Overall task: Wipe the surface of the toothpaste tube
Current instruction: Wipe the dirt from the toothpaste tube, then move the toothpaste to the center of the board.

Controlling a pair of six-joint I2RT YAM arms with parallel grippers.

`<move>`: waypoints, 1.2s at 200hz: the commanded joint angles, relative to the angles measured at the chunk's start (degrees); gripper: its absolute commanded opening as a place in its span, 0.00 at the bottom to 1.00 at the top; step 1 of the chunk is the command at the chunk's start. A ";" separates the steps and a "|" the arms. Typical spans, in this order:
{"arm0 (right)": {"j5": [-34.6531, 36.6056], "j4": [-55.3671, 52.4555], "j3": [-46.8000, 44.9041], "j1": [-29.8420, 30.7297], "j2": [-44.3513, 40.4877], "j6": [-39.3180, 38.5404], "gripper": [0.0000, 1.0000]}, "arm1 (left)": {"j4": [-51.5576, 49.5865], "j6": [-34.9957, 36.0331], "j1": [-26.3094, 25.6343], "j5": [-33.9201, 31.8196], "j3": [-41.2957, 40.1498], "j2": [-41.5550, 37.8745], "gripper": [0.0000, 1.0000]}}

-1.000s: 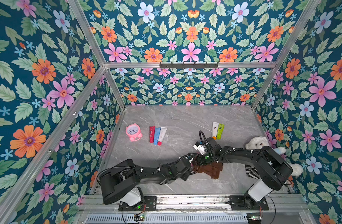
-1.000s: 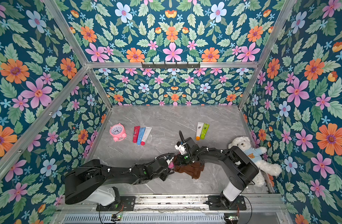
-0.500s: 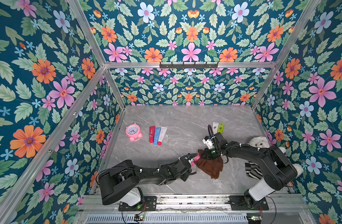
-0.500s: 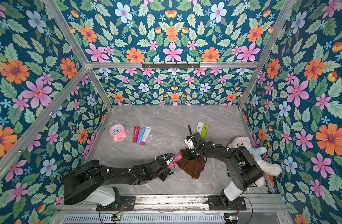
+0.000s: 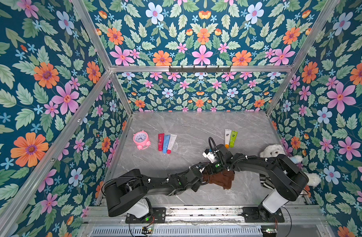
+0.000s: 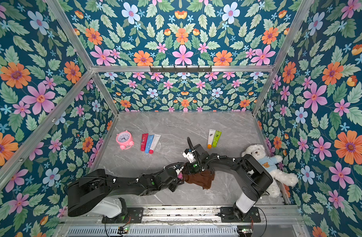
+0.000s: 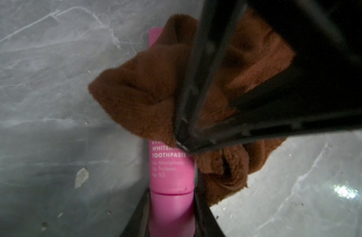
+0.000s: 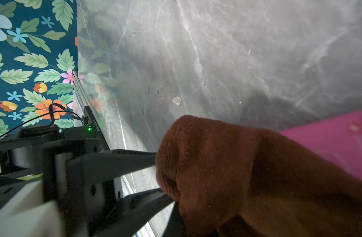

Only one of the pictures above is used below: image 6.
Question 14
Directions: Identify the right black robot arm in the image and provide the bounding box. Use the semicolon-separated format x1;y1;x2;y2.
182;144;273;222

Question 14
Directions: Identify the white teddy bear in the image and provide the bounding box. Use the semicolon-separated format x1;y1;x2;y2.
241;144;298;198

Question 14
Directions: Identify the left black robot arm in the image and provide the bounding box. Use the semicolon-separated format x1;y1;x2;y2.
67;163;184;217

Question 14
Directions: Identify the white toothpaste tube orange cap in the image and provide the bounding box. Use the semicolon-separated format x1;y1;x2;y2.
207;129;216;149

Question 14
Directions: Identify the green toothpaste tube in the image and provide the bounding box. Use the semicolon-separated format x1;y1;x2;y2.
212;130;222;148

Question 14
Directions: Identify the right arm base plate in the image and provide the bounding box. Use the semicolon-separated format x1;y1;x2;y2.
217;206;261;223

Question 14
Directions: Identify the metal hook rail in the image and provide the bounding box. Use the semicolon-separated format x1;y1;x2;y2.
149;66;213;73

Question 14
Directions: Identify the magenta toothpaste tube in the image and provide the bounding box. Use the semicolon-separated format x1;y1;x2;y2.
140;133;148;152

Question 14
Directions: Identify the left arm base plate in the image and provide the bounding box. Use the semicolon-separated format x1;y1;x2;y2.
102;207;144;224

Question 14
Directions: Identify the pink alarm clock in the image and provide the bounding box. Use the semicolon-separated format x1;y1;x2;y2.
116;130;134;150

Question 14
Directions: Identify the white toothpaste tube red cap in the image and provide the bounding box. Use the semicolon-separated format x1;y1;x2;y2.
149;134;161;154

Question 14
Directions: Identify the blue toothpaste tube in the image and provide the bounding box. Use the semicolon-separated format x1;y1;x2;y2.
145;135;154;154

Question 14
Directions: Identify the brown cloth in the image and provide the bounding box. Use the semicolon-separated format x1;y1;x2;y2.
183;170;215;190

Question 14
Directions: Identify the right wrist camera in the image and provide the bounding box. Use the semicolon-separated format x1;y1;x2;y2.
182;149;197;163

